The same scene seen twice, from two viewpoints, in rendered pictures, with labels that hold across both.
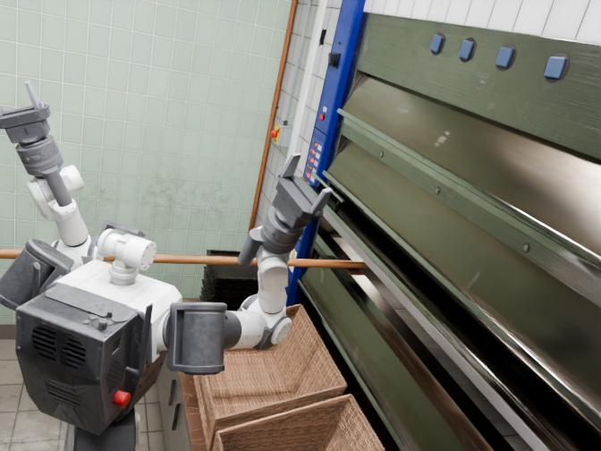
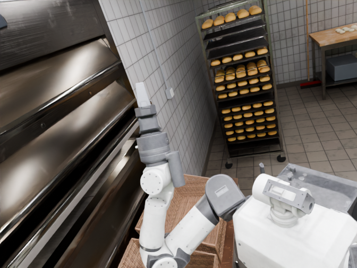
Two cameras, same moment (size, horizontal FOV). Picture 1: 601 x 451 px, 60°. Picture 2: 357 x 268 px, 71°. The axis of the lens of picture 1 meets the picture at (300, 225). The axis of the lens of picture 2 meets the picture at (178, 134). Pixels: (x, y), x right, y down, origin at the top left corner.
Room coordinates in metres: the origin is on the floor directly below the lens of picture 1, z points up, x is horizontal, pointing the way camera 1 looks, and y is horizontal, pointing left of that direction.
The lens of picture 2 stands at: (1.44, 0.54, 1.91)
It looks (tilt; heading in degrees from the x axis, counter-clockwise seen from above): 26 degrees down; 226
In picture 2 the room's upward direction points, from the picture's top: 18 degrees counter-clockwise
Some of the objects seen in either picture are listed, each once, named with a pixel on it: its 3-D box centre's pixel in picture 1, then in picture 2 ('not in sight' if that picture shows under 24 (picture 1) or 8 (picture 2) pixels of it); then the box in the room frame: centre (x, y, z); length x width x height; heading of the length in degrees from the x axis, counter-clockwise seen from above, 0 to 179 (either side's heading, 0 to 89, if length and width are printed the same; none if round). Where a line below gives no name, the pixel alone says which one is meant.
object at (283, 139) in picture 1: (283, 134); not in sight; (2.66, 0.20, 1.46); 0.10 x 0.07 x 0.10; 24
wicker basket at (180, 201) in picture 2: not in sight; (187, 210); (0.62, -0.45, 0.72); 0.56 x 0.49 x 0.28; 22
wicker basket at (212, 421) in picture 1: (260, 368); not in sight; (1.72, 0.03, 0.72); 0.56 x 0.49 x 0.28; 23
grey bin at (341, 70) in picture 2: not in sight; (342, 67); (-3.14, -0.14, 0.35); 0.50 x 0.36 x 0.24; 23
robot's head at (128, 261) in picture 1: (127, 253); (280, 197); (1.02, 0.36, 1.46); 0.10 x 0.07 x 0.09; 79
